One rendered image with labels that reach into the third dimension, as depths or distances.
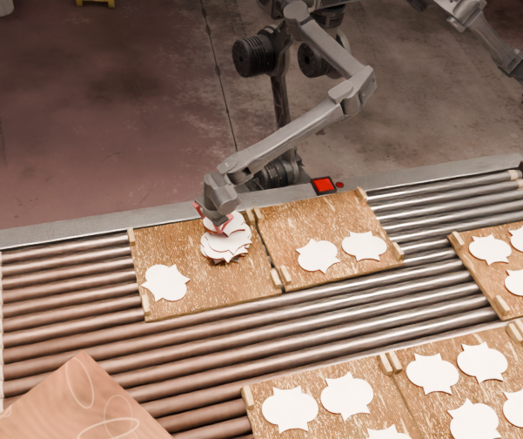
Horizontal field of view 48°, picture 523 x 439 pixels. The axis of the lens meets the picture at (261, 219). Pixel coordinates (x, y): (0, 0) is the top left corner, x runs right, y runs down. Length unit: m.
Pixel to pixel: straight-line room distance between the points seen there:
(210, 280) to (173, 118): 2.25
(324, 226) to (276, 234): 0.17
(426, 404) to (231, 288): 0.63
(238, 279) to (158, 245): 0.28
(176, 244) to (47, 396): 0.64
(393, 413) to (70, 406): 0.81
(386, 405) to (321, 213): 0.70
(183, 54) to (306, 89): 0.96
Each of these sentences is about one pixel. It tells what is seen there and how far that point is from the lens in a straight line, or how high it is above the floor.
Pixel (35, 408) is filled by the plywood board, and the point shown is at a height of 1.04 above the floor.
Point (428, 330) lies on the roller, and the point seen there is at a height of 0.91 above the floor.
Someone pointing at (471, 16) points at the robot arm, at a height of 1.54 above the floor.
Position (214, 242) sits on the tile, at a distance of 1.82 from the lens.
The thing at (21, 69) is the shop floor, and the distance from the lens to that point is 4.50.
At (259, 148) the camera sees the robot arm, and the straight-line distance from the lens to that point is 1.67.
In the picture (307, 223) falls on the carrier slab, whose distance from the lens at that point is 1.99.
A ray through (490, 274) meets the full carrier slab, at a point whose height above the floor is 0.94.
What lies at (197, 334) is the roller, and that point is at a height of 0.91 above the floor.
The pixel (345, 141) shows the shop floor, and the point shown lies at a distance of 3.88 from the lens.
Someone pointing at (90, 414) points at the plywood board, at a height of 1.04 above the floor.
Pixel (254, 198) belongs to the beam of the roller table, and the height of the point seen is 0.92.
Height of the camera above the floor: 2.37
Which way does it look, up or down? 46 degrees down
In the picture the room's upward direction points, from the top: 7 degrees clockwise
